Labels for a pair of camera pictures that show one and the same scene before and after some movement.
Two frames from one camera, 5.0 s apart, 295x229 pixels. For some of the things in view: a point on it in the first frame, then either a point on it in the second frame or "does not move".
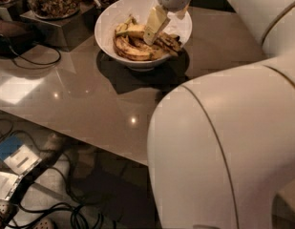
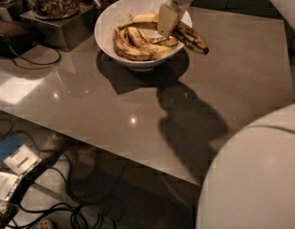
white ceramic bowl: (141, 7) does not move
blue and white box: (17, 156) does not move
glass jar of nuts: (53, 1) does not move
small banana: (175, 36) → (168, 41)
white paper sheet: (4, 182) does not move
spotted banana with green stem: (164, 39) → (181, 34)
